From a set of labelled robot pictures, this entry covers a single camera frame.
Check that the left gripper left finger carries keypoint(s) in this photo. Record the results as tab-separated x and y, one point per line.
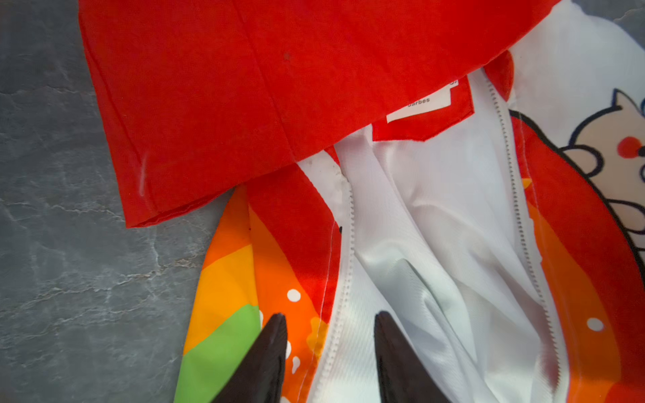
260	376

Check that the rainbow red kids jacket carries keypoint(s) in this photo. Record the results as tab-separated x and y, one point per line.
474	168

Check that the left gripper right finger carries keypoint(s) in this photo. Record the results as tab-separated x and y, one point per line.
402	376

